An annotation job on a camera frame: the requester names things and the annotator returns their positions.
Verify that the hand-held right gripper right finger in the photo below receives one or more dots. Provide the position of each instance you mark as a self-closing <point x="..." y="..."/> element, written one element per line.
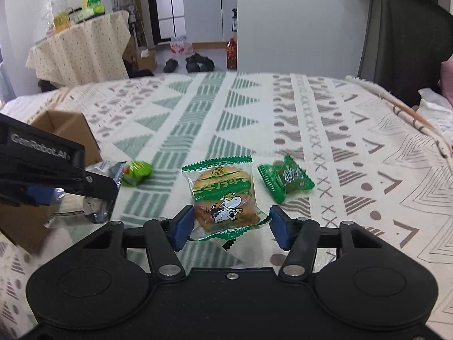
<point x="279" y="230"/>

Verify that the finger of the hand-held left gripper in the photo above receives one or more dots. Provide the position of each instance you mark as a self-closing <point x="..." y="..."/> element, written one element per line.
<point x="99" y="186"/>
<point x="46" y="195"/>

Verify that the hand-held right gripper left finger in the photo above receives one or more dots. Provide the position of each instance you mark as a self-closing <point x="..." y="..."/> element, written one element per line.
<point x="184" y="227"/>

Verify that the clear white sandwich cake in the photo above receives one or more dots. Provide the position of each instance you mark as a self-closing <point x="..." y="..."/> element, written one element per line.
<point x="88" y="210"/>

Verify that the brown cardboard box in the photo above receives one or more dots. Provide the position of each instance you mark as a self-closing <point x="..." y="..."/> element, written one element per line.
<point x="70" y="131"/>

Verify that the green edged cookie packet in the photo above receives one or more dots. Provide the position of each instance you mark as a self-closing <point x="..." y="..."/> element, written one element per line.
<point x="223" y="202"/>

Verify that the lime green snack packet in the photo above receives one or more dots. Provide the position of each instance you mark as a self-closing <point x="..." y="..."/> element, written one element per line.
<point x="138" y="171"/>

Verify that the small dark green packet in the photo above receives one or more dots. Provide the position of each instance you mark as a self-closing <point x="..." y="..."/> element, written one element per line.
<point x="285" y="179"/>

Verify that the table with dotted cloth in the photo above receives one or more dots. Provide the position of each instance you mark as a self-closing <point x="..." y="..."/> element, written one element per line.
<point x="81" y="49"/>

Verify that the black bag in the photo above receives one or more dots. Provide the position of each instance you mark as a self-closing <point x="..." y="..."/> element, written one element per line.
<point x="136" y="71"/>

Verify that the green patterned blanket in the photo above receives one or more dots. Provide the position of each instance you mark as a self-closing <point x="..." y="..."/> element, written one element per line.
<point x="247" y="113"/>

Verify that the small cardboard box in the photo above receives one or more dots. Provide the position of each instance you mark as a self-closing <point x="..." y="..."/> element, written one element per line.
<point x="147" y="60"/>

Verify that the black shoe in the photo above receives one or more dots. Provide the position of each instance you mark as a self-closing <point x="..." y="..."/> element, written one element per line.
<point x="171" y="65"/>

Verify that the clear bottle with yellow liquid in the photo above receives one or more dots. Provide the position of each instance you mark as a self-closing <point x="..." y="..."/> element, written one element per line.
<point x="60" y="14"/>

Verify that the pair of black shoes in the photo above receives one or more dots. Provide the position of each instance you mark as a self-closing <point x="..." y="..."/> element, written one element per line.
<point x="199" y="63"/>

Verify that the pack of water bottles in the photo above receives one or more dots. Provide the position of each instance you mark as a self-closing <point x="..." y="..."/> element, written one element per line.
<point x="181" y="45"/>

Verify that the red drink bottle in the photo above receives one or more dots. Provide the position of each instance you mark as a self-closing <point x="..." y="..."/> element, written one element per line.
<point x="231" y="55"/>

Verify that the white refrigerator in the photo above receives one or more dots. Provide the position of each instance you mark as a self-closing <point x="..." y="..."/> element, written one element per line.
<point x="170" y="3"/>

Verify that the white crumpled cloth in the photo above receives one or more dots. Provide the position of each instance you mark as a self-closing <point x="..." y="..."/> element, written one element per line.
<point x="437" y="108"/>

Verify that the white cabinet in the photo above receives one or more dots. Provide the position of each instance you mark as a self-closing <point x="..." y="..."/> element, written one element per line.
<point x="208" y="17"/>

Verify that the pink cloth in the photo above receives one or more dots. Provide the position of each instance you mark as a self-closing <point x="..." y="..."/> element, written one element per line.
<point x="446" y="78"/>

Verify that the black office chair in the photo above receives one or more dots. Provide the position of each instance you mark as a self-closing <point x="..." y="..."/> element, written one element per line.
<point x="407" y="42"/>

